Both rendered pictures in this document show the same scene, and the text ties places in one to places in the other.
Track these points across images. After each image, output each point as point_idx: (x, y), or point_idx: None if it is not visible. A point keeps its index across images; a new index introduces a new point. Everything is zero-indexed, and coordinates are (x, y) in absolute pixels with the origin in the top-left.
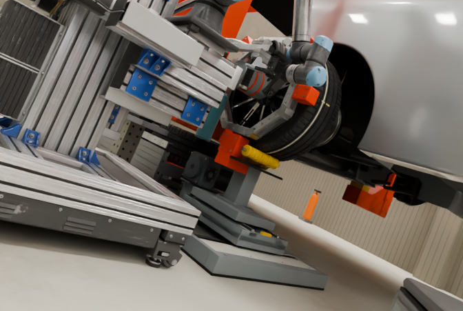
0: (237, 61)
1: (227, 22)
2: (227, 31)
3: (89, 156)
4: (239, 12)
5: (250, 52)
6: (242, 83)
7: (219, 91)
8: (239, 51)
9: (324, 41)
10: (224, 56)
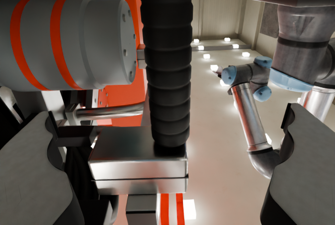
0: (135, 69)
1: (132, 100)
2: (124, 91)
3: None
4: (123, 120)
5: (143, 119)
6: None
7: None
8: (147, 93)
9: None
10: (143, 57)
